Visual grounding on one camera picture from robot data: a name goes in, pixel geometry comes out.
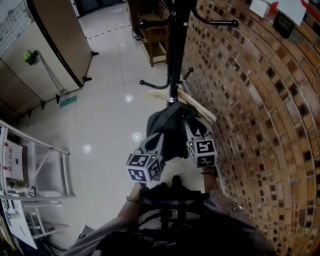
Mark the white metal shelf frame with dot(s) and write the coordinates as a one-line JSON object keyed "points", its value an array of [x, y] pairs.
{"points": [[66, 175]]}

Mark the light wooden plank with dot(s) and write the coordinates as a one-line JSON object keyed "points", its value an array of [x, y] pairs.
{"points": [[157, 95]]}

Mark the large white wall board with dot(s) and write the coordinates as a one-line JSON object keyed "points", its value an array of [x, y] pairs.
{"points": [[292, 10]]}

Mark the person's black shoe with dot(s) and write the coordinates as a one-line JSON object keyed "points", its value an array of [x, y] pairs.
{"points": [[176, 180]]}

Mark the white paper sign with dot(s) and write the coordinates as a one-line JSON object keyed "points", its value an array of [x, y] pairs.
{"points": [[13, 160]]}

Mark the wooden clothes hanger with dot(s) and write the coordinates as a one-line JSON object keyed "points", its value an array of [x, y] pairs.
{"points": [[200, 107]]}

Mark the small white wall paper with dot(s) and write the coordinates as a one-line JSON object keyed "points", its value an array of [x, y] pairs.
{"points": [[258, 7]]}

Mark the green and black holder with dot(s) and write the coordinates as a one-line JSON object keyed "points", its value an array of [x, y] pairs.
{"points": [[30, 57]]}

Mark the black metal coat rack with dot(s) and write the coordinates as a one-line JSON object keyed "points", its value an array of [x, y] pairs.
{"points": [[176, 50]]}

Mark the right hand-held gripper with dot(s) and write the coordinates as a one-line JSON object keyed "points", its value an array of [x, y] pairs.
{"points": [[203, 152]]}

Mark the white patterned board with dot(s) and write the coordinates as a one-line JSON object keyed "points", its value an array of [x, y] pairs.
{"points": [[12, 22]]}

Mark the dark grey garment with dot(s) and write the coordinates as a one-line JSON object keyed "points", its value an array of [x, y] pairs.
{"points": [[172, 120]]}

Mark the person's right forearm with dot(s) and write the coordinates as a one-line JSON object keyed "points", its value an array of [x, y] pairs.
{"points": [[210, 182]]}

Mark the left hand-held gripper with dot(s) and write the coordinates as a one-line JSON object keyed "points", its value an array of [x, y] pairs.
{"points": [[142, 167]]}

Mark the red wall tag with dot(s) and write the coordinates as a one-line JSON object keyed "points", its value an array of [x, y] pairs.
{"points": [[273, 6]]}

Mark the dark thin wrist band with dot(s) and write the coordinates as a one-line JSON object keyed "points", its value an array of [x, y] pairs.
{"points": [[207, 173]]}

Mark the beige partition screen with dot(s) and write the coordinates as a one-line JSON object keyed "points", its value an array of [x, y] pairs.
{"points": [[30, 80]]}

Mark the person's left forearm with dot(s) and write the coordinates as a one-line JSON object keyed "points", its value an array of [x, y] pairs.
{"points": [[130, 207]]}

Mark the brown partition screen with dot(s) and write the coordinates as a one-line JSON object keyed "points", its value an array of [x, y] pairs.
{"points": [[67, 32]]}

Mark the wooden shelf cart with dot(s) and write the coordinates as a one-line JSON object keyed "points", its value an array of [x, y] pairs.
{"points": [[160, 30]]}

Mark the person's torso in grey shirt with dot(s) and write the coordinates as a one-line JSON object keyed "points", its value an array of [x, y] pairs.
{"points": [[175, 237]]}

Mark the white paper sheets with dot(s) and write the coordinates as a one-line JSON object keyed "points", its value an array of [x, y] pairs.
{"points": [[18, 225]]}

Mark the mop with teal head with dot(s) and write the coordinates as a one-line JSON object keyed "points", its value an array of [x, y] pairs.
{"points": [[68, 101]]}

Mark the black wall display device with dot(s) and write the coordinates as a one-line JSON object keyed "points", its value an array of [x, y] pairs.
{"points": [[283, 24]]}

